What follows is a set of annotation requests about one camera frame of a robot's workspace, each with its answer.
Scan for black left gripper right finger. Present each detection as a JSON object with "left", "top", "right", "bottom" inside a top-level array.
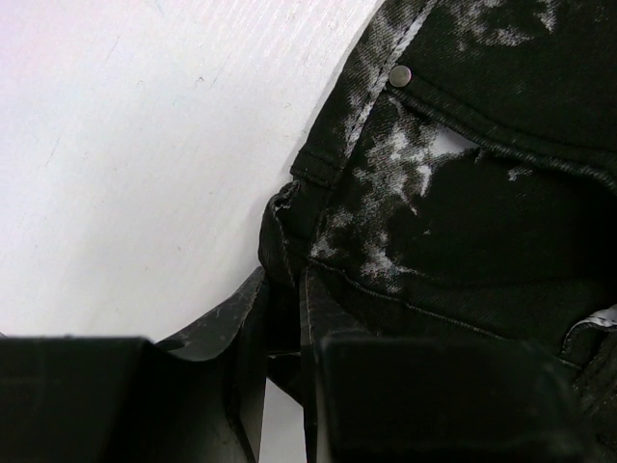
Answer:
[{"left": 300, "top": 270, "right": 603, "bottom": 462}]

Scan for black white tie-dye trousers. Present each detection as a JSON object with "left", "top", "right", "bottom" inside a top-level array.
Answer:
[{"left": 258, "top": 1, "right": 616, "bottom": 462}]

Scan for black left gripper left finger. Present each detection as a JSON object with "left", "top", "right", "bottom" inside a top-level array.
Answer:
[{"left": 1, "top": 269, "right": 266, "bottom": 462}]

